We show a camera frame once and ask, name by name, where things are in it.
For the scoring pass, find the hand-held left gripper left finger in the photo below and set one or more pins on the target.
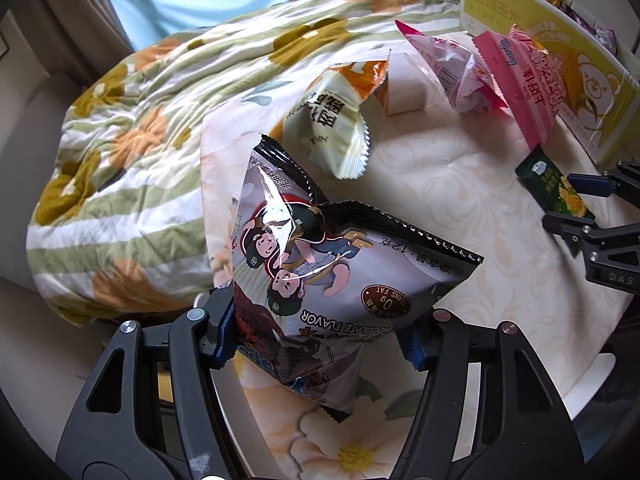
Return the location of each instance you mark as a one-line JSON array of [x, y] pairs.
[[223, 332]]

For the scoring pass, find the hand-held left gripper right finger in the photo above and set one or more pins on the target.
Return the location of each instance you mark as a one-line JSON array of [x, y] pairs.
[[412, 347]]

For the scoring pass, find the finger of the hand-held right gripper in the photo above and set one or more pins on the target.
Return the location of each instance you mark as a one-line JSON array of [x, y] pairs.
[[590, 183], [570, 227]]

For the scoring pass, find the dark green snack packet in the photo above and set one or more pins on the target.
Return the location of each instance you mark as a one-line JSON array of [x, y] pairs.
[[542, 175]]

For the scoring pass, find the yellow green cardboard box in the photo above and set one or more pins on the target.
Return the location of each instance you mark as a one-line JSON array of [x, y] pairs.
[[590, 85]]

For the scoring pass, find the silver chocolate snack packet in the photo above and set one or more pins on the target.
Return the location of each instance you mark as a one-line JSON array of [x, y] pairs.
[[325, 270]]

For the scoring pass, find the purple snack packet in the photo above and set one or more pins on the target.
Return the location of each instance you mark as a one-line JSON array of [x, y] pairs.
[[595, 25]]

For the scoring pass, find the pale pink snack packet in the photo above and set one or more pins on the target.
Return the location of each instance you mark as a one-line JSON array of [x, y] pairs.
[[450, 70]]

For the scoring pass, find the white tissue pack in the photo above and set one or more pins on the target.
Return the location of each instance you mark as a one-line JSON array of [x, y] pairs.
[[407, 95]]

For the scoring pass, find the white orange snack packet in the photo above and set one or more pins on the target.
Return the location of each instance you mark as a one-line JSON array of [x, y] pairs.
[[325, 125]]

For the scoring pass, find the floral blanket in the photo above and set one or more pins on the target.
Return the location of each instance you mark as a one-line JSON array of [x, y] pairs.
[[150, 110]]

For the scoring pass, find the grey headboard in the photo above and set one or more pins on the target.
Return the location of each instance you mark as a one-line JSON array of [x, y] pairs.
[[25, 185]]

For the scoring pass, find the brown curtain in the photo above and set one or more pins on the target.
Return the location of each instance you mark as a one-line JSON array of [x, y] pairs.
[[75, 20]]

